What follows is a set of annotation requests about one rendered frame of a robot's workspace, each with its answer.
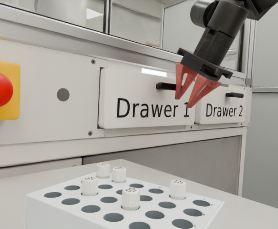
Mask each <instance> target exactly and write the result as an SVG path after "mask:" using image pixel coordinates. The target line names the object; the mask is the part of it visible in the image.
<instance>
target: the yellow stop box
mask: <svg viewBox="0 0 278 229"><path fill-rule="evenodd" d="M20 69H21V67H20V64H18V63H15V62H8V61H1V60H0V73H2V74H3V75H5V76H6V77H7V78H8V79H9V80H10V81H11V83H12V85H13V95H12V98H11V99H10V101H9V102H8V103H7V104H5V105H3V106H1V107H0V120H12V119H18V118H19V116H20Z"/></svg>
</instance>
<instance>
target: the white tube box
mask: <svg viewBox="0 0 278 229"><path fill-rule="evenodd" d="M87 176H93V177H96V172H94V173H91V174H87V175H84V176H81V177H78V178H75V179H72V180H69V181H66V182H63V183H60V184H56V185H53V186H51V187H48V188H44V189H41V190H38V191H35V192H32V193H29V194H26V195H25V220H24V229H223V225H224V212H225V202H224V201H221V200H217V199H212V198H209V197H205V196H201V195H197V194H192V193H189V192H186V195H185V199H183V200H177V199H172V198H171V197H170V188H169V187H165V186H161V185H157V184H153V183H149V182H145V181H141V180H137V179H133V178H129V177H126V181H125V182H124V183H113V181H112V173H109V177H108V178H107V179H99V178H98V191H97V195H95V196H83V195H82V193H81V192H82V191H81V186H82V179H83V178H84V177H87ZM128 187H133V188H137V189H139V190H140V204H139V208H138V210H134V211H128V210H124V209H122V191H123V189H125V188H128Z"/></svg>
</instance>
